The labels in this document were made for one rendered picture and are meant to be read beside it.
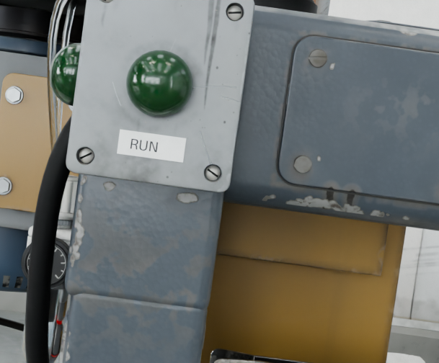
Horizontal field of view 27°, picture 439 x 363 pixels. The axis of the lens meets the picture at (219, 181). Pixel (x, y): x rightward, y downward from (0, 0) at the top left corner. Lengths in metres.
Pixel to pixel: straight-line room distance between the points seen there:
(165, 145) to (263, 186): 0.07
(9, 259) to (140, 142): 0.51
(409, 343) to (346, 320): 5.11
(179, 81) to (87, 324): 0.14
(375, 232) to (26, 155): 0.33
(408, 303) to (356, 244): 5.16
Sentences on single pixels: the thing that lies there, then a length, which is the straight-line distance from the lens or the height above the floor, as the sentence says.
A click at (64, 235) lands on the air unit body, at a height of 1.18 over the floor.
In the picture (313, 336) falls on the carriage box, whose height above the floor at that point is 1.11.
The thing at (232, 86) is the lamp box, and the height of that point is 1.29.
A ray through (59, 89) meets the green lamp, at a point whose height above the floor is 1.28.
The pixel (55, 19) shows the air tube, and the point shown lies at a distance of 0.60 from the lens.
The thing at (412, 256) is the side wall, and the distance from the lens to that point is 5.84.
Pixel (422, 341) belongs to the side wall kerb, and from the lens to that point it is 5.90.
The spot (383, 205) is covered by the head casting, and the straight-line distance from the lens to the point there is 0.47.
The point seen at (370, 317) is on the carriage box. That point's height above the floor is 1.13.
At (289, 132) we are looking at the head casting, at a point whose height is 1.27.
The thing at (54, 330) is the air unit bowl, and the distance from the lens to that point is 0.69.
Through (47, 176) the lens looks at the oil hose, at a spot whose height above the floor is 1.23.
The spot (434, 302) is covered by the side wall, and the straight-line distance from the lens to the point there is 5.91.
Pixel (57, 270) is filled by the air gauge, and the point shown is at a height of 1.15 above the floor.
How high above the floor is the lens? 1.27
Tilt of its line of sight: 3 degrees down
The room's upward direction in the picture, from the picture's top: 8 degrees clockwise
